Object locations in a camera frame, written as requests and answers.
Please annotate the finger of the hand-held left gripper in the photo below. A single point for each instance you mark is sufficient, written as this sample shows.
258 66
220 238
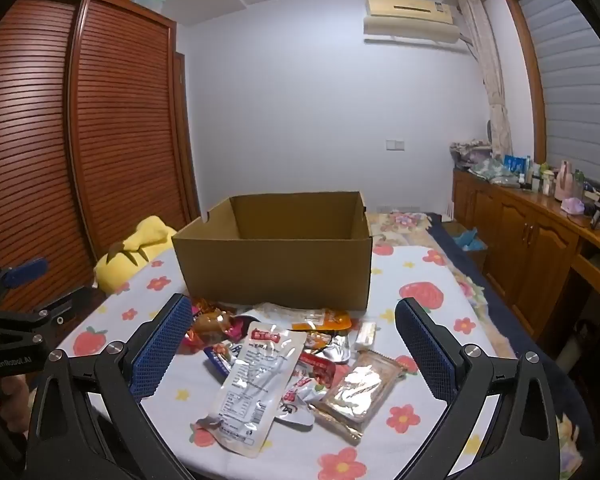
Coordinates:
25 270
55 315

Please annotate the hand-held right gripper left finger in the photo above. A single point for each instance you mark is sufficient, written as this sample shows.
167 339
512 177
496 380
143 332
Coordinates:
160 347

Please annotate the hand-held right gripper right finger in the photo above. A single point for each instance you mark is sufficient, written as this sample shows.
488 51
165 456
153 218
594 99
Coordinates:
425 355

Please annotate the pink brown snack packet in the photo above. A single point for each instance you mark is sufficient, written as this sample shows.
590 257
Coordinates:
215 322

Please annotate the orange white snack packet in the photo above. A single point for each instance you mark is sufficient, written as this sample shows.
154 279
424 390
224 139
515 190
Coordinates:
325 317

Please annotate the brown cardboard box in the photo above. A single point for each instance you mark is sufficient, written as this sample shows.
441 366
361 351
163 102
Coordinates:
270 270

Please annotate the person's left hand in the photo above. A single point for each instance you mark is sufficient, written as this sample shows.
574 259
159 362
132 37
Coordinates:
12 405

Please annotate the gold snack packet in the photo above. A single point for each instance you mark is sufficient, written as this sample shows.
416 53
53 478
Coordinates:
202 305

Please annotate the blue snack packet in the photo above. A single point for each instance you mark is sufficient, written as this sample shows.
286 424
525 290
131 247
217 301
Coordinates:
220 360

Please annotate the small white candy bar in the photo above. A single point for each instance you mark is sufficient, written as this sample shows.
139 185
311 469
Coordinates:
365 335

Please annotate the clear brown biscuit packet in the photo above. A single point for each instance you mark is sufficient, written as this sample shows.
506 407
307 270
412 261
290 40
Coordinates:
360 390

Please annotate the white floral blanket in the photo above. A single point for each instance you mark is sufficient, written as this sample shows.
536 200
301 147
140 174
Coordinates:
410 280

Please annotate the silver foil snack packet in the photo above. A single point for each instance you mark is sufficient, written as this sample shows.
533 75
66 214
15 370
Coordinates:
337 350

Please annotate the long white snack packet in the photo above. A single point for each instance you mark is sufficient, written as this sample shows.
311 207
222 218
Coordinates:
255 385

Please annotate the yellow plush toy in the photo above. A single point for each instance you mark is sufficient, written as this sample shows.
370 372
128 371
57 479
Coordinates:
140 245

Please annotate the teal cloth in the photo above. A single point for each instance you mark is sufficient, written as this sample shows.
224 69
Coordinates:
470 240

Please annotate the red white snack packet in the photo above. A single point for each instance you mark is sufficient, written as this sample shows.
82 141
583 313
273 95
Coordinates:
305 392

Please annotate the wooden sideboard cabinet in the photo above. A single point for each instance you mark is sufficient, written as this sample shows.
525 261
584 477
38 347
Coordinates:
530 245

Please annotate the brown louvered wardrobe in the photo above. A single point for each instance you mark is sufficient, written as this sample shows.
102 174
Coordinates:
120 110

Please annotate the pile of clothes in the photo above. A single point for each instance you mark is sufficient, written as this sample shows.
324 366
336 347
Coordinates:
485 167

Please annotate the purple cloth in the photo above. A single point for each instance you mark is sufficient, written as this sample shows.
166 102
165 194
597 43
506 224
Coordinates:
574 206

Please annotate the blue box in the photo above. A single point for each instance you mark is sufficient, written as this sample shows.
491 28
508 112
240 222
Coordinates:
515 164

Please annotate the row of toiletry bottles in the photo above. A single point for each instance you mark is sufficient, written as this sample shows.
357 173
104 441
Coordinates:
547 182

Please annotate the pink flask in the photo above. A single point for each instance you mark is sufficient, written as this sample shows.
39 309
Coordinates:
564 182

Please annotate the floral curtain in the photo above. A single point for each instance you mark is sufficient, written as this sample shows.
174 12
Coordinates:
495 85

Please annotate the window with grey blind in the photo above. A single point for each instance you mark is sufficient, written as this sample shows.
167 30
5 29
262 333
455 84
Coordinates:
570 85

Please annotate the white air conditioner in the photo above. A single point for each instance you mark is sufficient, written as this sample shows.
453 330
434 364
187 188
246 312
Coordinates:
410 7

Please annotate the white wall switch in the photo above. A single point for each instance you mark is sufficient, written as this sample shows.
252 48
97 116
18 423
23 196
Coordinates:
396 145

